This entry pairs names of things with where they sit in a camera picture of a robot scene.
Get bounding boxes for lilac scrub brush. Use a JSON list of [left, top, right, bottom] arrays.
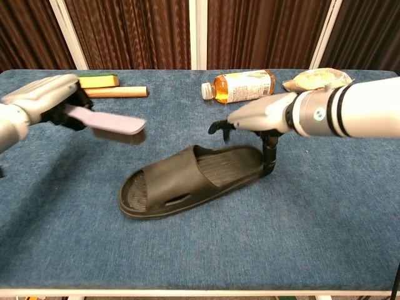
[[64, 104, 148, 145]]

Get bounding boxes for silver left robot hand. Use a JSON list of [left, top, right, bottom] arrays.
[[1, 74, 94, 131]]

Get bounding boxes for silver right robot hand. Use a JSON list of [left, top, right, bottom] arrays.
[[208, 92, 298, 176]]

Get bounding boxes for white partition frame post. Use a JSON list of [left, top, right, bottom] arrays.
[[188, 0, 208, 71], [308, 0, 344, 70], [49, 0, 90, 71]]

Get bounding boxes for black rubber slipper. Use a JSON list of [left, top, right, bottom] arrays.
[[117, 144, 271, 220]]

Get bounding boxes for beige snack bag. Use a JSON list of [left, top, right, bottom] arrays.
[[282, 67, 356, 93]]

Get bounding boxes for white table frame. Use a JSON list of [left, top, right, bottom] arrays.
[[0, 287, 400, 300]]

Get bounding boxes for wooden rolling pin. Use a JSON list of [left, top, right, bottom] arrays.
[[82, 86, 148, 99]]

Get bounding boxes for yellow green sponge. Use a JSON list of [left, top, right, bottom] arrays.
[[77, 73, 121, 89]]

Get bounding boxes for brown pleated curtain panel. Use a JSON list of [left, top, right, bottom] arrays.
[[0, 0, 77, 73], [206, 0, 333, 71], [64, 0, 191, 71], [319, 0, 400, 78]]

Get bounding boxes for amber liquid plastic bottle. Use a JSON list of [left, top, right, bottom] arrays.
[[201, 69, 277, 104]]

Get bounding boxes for blue fabric table cover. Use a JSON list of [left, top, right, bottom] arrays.
[[0, 68, 400, 291]]

